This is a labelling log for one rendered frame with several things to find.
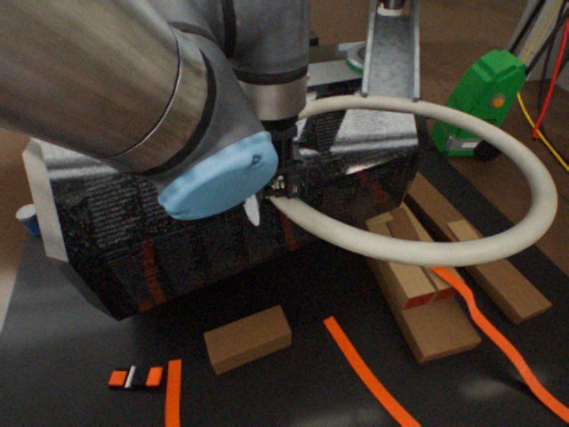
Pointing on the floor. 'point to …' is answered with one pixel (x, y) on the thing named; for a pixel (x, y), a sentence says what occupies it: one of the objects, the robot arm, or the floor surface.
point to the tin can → (28, 217)
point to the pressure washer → (487, 96)
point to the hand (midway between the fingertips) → (270, 213)
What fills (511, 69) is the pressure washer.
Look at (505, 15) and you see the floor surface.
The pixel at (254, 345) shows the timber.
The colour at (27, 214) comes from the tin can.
